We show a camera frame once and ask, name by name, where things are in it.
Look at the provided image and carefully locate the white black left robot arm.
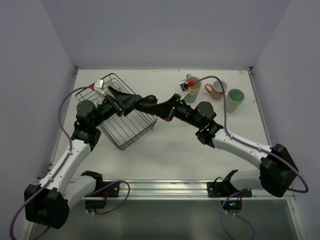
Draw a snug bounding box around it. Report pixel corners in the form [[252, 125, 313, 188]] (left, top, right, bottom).
[[24, 87, 141, 229]]

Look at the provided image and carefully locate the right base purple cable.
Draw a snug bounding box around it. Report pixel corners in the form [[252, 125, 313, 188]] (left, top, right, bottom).
[[219, 189, 256, 240]]

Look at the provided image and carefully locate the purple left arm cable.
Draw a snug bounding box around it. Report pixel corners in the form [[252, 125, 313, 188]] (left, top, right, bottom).
[[9, 84, 97, 240]]

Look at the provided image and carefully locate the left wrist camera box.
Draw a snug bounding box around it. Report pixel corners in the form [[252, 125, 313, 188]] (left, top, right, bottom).
[[93, 78, 106, 99]]

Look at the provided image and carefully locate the light green plastic cup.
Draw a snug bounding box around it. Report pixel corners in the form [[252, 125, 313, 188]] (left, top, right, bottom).
[[226, 89, 245, 113]]

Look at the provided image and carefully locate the large cream floral mug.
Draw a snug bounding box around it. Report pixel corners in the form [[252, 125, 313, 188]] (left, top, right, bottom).
[[184, 73, 202, 104]]

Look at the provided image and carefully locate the black ceramic mug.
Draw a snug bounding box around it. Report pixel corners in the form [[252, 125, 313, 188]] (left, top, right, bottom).
[[135, 95, 158, 116]]

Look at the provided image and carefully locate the dark wire dish rack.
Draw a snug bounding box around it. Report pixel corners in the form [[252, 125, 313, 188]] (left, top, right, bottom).
[[71, 73, 157, 150]]

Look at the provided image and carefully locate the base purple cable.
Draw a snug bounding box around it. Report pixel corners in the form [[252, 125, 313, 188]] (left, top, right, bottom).
[[84, 180, 131, 216], [219, 189, 256, 240]]

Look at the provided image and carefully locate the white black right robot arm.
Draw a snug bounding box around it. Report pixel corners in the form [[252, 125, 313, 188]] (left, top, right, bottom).
[[150, 94, 299, 198]]

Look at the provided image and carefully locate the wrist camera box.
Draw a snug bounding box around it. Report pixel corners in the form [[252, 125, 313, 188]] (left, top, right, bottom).
[[179, 79, 190, 101], [93, 78, 106, 99]]

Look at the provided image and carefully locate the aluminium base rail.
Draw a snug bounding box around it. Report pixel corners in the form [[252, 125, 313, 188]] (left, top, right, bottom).
[[72, 178, 296, 201]]

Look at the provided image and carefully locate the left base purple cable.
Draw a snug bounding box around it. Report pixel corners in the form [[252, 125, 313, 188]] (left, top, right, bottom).
[[84, 180, 131, 216]]

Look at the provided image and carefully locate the pink ceramic mug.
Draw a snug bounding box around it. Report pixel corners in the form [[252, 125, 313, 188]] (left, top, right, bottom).
[[204, 80, 227, 101]]

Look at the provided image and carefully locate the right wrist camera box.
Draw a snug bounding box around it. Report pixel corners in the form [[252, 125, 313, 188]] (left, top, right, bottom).
[[179, 79, 190, 101]]

